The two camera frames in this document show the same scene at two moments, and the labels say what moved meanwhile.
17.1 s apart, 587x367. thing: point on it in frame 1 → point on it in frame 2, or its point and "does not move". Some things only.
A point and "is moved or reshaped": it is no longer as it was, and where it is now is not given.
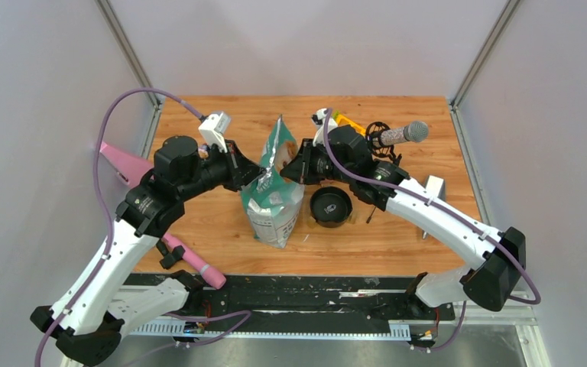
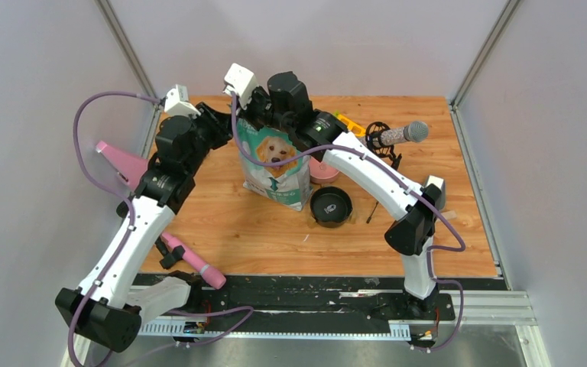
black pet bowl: [330, 206] does not move
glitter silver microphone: [415, 131] does not move
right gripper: [296, 170] → [246, 112]
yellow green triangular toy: [342, 121] does not move
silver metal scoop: [436, 186] does not move
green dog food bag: [274, 202] is moved or reshaped
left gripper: [241, 170] → [218, 122]
